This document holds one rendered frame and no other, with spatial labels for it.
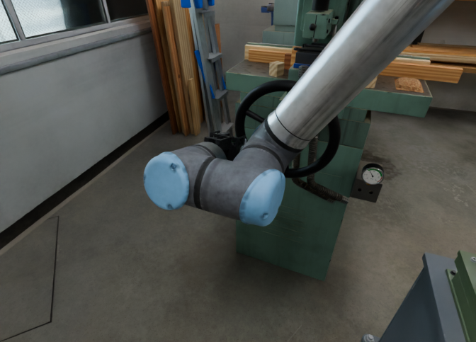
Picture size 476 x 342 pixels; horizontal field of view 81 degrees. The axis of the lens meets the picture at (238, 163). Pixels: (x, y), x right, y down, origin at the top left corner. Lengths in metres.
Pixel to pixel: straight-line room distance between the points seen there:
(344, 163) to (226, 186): 0.64
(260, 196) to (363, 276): 1.17
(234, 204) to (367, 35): 0.29
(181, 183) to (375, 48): 0.32
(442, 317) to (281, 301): 0.70
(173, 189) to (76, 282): 1.18
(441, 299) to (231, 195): 0.60
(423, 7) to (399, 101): 0.51
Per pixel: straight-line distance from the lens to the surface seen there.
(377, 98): 0.90
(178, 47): 2.27
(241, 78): 0.96
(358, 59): 0.43
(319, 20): 0.98
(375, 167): 0.93
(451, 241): 1.90
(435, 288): 0.87
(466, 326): 0.82
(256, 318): 1.31
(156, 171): 0.46
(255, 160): 0.45
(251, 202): 0.40
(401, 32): 0.43
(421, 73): 1.05
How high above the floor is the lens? 1.17
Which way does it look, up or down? 34 degrees down
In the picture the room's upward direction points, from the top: straight up
